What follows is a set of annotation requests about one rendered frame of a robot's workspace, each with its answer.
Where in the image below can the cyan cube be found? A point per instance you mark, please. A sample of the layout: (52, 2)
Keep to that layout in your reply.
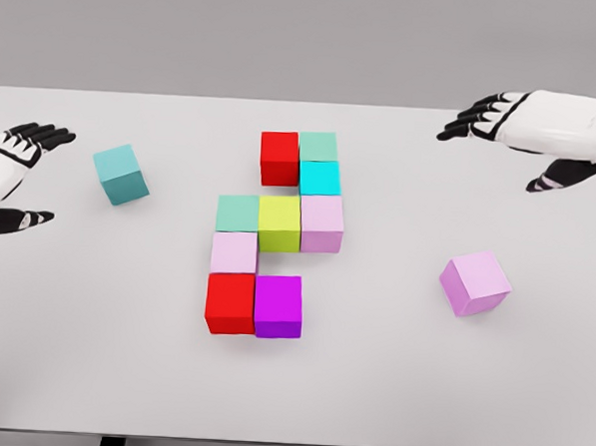
(320, 178)

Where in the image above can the mint green cube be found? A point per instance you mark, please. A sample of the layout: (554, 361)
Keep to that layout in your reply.
(318, 146)
(237, 213)

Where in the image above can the magenta cube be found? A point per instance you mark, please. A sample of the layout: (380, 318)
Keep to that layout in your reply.
(278, 304)

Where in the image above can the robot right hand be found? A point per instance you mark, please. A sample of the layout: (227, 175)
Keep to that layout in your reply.
(553, 121)

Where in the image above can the lilac pink cube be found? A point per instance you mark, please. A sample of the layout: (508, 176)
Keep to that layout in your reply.
(477, 282)
(322, 221)

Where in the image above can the pale pink cube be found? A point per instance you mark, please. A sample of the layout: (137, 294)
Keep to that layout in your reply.
(234, 252)

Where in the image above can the yellow-green cube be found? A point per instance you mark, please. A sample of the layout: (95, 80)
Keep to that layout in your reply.
(279, 222)

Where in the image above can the red cube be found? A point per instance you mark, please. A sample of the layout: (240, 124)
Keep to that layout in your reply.
(230, 302)
(280, 157)

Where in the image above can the teal cube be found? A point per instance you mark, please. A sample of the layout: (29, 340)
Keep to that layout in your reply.
(118, 171)

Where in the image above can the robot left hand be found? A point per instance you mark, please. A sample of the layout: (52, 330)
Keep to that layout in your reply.
(6, 160)

